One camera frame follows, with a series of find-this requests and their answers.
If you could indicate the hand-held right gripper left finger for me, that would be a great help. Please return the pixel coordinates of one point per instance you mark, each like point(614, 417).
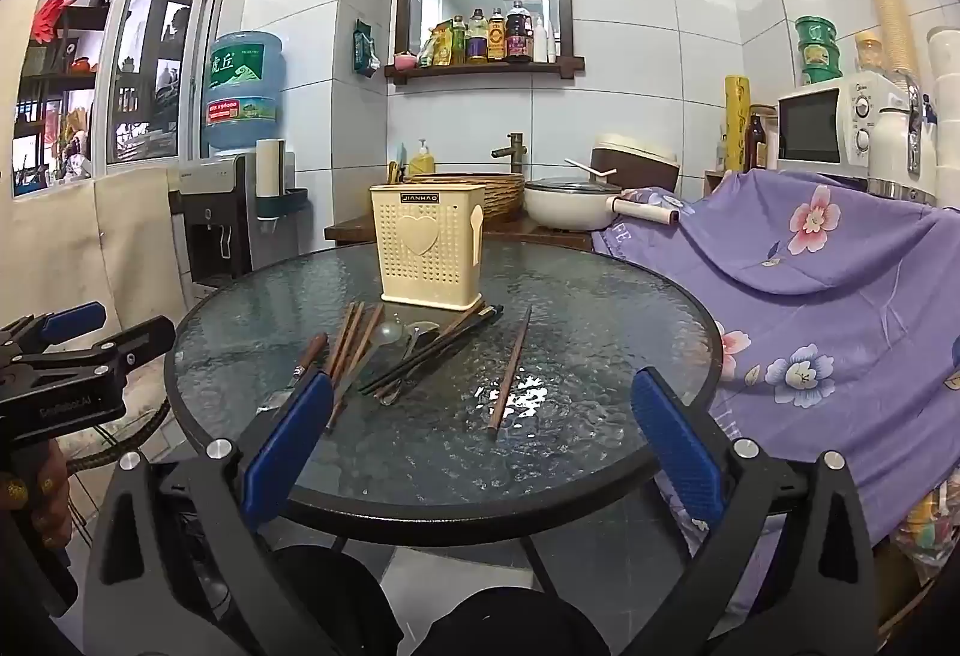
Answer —
point(289, 450)

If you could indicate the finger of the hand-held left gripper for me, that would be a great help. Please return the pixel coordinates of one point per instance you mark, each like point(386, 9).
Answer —
point(142, 337)
point(71, 320)

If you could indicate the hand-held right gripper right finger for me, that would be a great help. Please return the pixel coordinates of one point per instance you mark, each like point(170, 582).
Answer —
point(675, 450)

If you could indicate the metal spoon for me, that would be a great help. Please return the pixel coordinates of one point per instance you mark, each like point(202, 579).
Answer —
point(409, 356)
point(390, 332)

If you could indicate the cream plastic utensil holder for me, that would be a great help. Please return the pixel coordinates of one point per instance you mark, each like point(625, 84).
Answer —
point(427, 251)

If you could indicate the person's left hand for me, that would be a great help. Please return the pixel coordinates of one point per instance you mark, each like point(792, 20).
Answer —
point(49, 498)

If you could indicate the beige cloth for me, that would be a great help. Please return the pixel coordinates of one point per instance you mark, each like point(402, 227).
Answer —
point(97, 243)

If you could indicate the water dispenser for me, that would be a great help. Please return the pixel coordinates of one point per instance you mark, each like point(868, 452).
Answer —
point(214, 213)

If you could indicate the purple floral cloth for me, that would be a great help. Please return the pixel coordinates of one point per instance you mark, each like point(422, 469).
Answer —
point(810, 296)

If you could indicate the sliding window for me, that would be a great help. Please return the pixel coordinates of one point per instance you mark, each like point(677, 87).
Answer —
point(142, 78)

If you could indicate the blue water bottle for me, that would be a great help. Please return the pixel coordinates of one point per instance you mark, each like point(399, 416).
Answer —
point(244, 93)

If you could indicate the white pan with lid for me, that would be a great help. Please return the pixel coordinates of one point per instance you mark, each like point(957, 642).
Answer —
point(570, 206)

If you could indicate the colourful printed bag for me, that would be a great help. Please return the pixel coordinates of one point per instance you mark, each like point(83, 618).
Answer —
point(934, 521)

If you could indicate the brown white rice cooker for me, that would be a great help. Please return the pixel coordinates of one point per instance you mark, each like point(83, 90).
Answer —
point(637, 164)

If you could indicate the white ladle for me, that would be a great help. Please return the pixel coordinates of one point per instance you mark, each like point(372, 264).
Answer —
point(592, 170)

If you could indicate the red paper decoration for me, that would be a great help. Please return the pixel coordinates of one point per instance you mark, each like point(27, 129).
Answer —
point(51, 14)

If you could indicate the woven basin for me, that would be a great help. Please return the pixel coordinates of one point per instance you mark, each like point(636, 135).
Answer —
point(502, 194)

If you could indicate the yellow soap bottle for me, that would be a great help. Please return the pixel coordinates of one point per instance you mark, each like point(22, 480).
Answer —
point(421, 161)

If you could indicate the brown glass bottle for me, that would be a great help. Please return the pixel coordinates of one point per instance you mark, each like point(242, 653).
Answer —
point(757, 142)

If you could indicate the brass faucet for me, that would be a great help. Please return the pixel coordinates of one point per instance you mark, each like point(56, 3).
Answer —
point(514, 149)

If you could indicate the white microwave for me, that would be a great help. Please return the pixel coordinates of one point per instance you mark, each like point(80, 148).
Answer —
point(814, 127)

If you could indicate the white kettle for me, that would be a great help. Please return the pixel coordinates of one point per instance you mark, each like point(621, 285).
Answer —
point(892, 153)

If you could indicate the pink bowl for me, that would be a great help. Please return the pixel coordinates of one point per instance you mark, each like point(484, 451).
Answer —
point(405, 59)

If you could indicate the green container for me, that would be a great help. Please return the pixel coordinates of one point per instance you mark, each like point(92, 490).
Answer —
point(822, 75)
point(820, 56)
point(816, 31)

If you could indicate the yellow oil bottle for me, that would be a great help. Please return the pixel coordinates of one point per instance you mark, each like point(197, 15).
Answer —
point(444, 44)

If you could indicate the white bottle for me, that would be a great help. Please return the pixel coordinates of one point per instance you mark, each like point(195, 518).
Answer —
point(541, 41)

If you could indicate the glass jar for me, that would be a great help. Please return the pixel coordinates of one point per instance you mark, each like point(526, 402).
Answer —
point(868, 56)

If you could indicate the dark soy sauce bottle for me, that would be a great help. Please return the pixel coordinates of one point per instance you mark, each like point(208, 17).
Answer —
point(519, 33)

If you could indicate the brown sauce bottle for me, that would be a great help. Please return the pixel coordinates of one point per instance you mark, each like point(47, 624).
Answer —
point(496, 37)

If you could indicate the green wall packet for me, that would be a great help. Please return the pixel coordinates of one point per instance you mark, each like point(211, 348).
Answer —
point(366, 48)

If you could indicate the wooden framed wall shelf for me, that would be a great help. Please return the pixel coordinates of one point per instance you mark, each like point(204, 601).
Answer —
point(480, 69)

